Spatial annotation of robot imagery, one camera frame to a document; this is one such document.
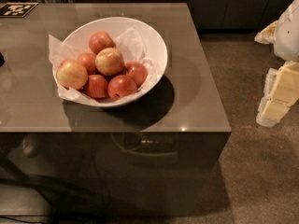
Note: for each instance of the dark cabinet under table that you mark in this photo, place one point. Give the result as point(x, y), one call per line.
point(116, 174)

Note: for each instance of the white ceramic bowl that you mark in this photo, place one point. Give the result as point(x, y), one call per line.
point(154, 52)

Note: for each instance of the front centre red apple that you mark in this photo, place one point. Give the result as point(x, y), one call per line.
point(121, 86)

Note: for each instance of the centre yellow-red apple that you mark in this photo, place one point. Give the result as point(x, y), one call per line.
point(109, 62)

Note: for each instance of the top back red apple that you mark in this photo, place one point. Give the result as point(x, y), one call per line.
point(99, 41)

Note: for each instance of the yellow-red apple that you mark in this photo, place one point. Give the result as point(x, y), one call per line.
point(109, 62)
point(72, 74)

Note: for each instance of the black white fiducial marker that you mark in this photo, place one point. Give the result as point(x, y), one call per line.
point(16, 10)

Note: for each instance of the left yellow-red apple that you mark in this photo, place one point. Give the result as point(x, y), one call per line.
point(72, 74)

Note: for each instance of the small middle red apple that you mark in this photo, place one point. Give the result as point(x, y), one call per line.
point(87, 59)

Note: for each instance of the dark object at table edge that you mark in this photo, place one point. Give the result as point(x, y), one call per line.
point(2, 60)

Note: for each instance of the white tissue paper liner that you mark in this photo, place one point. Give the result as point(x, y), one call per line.
point(132, 44)

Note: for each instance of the front left red apple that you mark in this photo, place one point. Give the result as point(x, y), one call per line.
point(96, 87)

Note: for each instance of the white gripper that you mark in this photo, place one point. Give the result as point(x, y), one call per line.
point(288, 34)

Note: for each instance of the right red apple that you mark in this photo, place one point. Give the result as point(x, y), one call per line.
point(137, 72)

